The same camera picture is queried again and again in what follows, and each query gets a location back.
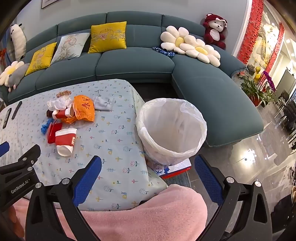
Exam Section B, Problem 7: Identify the pale floral cushion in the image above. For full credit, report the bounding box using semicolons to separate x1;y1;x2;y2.
50;32;90;65

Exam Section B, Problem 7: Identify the white glove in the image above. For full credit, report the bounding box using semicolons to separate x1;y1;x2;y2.
47;97;74;112

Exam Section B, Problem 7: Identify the blue white patterned cloth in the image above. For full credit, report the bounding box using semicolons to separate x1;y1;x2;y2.
152;46;176;57

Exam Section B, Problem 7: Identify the red plush bear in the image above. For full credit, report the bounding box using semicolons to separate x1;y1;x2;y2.
203;13;228;50

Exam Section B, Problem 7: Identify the black remote control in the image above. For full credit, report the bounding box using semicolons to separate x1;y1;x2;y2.
11;101;22;120
2;108;12;128

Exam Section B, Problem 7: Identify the yellow embroidered cushion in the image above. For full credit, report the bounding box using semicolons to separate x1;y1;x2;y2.
88;21;127;54
25;42;57;76

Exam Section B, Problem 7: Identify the green potted plant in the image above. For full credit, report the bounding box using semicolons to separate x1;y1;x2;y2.
239;74;264;107

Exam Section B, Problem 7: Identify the pale floral tablecloth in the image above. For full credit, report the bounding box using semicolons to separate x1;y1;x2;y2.
0;79;169;212

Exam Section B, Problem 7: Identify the purple orchid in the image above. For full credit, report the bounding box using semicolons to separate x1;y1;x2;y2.
261;71;277;92

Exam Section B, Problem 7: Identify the pink blanket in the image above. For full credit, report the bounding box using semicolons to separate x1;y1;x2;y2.
9;184;208;241

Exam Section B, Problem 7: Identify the grey card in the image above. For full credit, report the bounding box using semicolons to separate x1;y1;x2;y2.
94;89;115;110

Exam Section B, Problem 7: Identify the white plastic-lined waste bin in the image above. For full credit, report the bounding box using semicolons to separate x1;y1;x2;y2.
135;98;207;166

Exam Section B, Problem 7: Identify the yellow gourd ornament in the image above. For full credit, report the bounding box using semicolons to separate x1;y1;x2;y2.
253;66;263;84

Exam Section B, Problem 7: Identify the white flower-shaped cushion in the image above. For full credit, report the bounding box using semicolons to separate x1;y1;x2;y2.
177;38;221;67
160;25;197;50
0;61;25;87

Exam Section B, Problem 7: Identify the red wall decoration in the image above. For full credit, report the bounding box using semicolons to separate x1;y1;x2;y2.
264;22;285;72
236;0;264;61

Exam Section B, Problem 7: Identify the red packet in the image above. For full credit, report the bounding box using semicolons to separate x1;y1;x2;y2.
47;122;63;144

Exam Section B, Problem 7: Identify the grey plush toy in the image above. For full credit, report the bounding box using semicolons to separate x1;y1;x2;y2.
5;63;30;93

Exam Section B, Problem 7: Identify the dark screen panel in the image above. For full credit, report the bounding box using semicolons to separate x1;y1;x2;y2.
276;70;296;93

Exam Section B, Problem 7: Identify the blue white printed box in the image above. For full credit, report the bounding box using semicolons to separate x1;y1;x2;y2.
147;158;192;179

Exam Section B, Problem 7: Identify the red white paper cup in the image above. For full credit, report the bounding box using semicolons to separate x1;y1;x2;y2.
52;105;74;120
55;128;77;157

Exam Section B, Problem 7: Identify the group of dark dining chairs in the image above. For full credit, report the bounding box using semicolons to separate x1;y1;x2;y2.
276;90;296;136

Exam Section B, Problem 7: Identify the teal corner sofa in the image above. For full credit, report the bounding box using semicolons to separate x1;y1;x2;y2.
0;10;264;147

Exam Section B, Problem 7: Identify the white plush toy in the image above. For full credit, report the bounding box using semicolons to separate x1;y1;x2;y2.
9;23;27;61

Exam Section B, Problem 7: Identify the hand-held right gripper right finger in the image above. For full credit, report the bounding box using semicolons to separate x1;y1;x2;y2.
194;154;273;241

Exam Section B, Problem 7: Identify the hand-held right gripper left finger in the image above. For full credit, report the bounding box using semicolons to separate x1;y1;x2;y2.
25;155;102;241

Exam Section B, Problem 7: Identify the orange plastic bag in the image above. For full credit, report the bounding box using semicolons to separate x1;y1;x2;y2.
60;95;96;124

